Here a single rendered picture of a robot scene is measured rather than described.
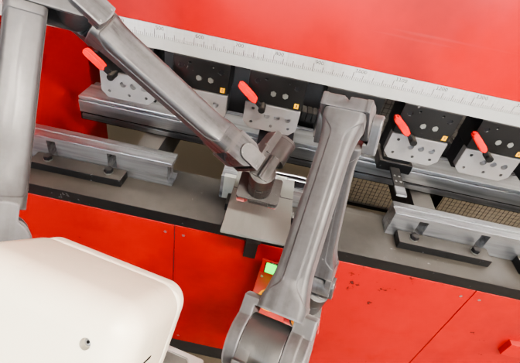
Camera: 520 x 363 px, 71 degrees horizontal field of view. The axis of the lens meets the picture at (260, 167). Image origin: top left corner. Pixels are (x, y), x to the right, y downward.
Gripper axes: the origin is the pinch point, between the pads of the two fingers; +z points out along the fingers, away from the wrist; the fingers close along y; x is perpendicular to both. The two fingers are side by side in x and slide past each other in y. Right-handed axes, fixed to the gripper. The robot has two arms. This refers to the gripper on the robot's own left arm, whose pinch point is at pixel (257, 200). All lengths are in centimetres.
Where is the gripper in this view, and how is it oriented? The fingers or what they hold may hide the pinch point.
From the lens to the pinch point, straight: 94.7
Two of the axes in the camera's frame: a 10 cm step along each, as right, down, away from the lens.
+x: -2.2, 8.9, -3.9
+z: -0.7, 3.9, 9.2
